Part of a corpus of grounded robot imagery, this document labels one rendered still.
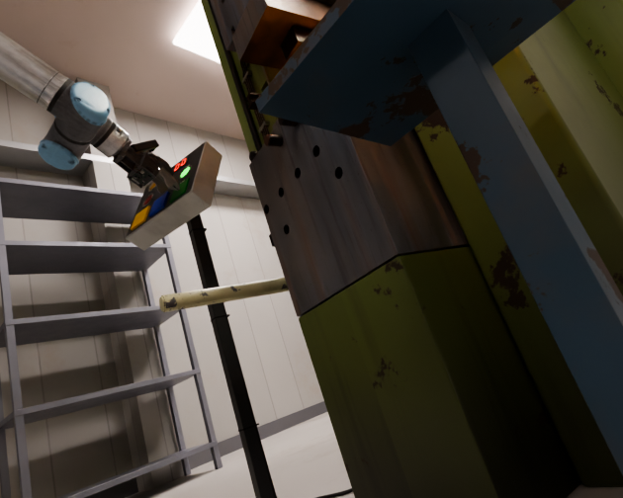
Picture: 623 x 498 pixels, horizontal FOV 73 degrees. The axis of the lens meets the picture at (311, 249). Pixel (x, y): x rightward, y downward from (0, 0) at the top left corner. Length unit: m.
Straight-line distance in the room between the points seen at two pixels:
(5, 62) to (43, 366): 2.88
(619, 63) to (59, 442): 3.66
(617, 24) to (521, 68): 0.47
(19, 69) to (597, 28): 1.33
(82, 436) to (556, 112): 3.54
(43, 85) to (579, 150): 1.07
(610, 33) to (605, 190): 0.59
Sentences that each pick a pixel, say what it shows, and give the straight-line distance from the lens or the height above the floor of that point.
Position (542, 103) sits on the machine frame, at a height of 0.62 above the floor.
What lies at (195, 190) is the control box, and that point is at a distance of 1.36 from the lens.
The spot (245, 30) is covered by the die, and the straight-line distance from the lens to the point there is 1.41.
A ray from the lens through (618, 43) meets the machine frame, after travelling 1.32.
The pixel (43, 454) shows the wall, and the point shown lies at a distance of 3.69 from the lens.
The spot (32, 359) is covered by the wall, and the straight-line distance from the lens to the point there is 3.78.
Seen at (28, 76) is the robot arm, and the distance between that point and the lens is 1.15.
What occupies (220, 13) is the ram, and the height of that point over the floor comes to 1.49.
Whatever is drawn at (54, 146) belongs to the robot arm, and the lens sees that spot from 1.21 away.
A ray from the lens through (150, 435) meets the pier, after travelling 3.63.
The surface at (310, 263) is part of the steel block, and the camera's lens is 0.97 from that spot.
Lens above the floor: 0.30
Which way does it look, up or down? 17 degrees up
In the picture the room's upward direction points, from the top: 19 degrees counter-clockwise
